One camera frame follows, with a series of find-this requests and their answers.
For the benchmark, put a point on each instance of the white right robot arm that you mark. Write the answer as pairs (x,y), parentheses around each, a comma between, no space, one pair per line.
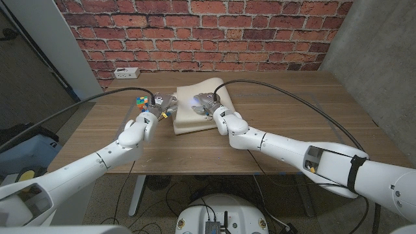
(308,156)

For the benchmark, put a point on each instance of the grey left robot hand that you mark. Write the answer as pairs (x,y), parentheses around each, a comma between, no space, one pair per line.
(162,102)

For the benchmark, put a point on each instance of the grey electronics box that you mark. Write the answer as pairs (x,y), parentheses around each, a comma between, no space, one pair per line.
(213,227)

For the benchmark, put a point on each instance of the multicolour puzzle cube toy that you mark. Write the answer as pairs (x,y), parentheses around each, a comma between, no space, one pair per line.
(141,102)

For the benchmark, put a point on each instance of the yellow and black foot pedal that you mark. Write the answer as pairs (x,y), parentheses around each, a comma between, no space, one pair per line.
(27,175)

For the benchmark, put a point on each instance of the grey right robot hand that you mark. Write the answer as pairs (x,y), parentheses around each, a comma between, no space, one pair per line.
(204,101)

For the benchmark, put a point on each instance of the white table leg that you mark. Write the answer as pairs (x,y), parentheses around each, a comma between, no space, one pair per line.
(138,195)

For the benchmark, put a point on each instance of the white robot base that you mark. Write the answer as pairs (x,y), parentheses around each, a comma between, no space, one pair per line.
(240,211)

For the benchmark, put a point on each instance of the cream memory foam sheet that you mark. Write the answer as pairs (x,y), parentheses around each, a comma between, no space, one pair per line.
(195,113)

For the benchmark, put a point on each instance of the red brick printed backdrop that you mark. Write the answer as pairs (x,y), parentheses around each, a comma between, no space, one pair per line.
(195,32)

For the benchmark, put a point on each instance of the black cloth bag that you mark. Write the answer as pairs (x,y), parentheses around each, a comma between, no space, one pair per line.
(19,133)

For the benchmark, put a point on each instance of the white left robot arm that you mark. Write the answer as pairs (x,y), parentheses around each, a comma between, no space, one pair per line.
(81,169)

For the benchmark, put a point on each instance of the white robot torso edge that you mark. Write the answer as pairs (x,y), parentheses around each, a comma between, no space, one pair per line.
(65,230)

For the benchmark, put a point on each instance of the white power strip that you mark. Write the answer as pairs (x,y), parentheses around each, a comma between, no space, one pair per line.
(126,73)

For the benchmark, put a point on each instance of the black antenna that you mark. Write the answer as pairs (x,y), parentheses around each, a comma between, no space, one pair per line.
(225,221)

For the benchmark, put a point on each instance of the white door frame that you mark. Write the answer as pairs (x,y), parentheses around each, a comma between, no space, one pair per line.
(58,42)

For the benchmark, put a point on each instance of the black round floor fan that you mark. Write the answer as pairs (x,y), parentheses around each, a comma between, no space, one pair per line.
(159,182)

